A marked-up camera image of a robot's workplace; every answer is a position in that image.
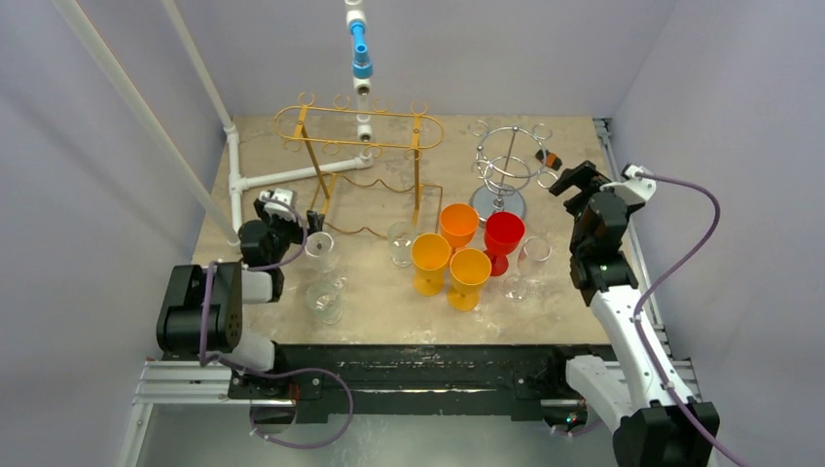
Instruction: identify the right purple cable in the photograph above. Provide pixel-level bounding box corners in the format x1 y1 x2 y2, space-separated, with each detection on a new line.
631 170 752 467

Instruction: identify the clear champagne flute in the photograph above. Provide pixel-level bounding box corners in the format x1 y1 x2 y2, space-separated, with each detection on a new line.
502 235 553 302

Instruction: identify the round clear wine glass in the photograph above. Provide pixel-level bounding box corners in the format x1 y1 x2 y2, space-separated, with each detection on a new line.
305 232 346 290

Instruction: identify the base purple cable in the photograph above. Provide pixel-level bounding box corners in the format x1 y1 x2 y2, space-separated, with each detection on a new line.
247 367 354 450

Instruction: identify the black mounting base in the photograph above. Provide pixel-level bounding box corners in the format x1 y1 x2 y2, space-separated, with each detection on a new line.
228 344 617 423

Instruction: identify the white PVC pipe frame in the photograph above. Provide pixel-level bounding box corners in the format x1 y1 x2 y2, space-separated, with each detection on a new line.
53 0 381 247

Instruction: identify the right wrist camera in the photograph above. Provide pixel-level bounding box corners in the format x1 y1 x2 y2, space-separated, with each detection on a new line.
599 164 657 206

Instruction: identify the gold wire glass rack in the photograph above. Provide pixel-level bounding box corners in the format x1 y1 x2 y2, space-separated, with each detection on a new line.
273 96 445 227

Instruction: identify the yellow plastic goblet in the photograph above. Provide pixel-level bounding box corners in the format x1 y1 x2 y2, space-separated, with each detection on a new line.
412 233 451 297
447 248 491 312

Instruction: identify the red plastic goblet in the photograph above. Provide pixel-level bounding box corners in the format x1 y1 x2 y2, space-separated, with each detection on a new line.
484 211 525 277

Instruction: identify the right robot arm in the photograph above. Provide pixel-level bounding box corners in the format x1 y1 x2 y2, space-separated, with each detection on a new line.
546 161 720 466

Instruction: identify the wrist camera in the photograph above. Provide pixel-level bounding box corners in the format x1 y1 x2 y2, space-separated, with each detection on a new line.
258 188 297 208
599 164 657 206

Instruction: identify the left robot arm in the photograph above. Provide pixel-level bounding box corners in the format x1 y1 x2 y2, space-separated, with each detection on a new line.
156 198 325 398

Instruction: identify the orange plastic goblet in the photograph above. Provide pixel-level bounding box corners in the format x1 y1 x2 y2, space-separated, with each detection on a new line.
439 203 480 252

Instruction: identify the blue pipe fitting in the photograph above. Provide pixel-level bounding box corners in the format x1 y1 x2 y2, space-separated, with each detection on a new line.
349 19 373 79

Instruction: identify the right yellow plastic goblet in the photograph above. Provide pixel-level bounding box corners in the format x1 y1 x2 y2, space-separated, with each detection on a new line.
447 248 491 312

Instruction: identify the patterned clear goblet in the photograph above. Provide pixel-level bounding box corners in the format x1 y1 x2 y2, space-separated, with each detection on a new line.
387 222 417 268

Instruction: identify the left yellow plastic goblet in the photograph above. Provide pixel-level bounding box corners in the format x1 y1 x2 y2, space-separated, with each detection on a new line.
412 233 451 297

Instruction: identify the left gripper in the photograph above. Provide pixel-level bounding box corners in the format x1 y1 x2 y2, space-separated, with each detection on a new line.
254 200 322 268

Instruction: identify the chrome round glass rack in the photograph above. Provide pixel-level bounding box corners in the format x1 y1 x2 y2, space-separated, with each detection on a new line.
468 120 558 224

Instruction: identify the clear glass near front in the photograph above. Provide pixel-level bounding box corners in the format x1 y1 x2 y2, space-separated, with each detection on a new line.
305 281 342 325

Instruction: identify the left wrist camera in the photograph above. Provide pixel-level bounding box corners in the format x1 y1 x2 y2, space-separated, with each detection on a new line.
258 188 297 208

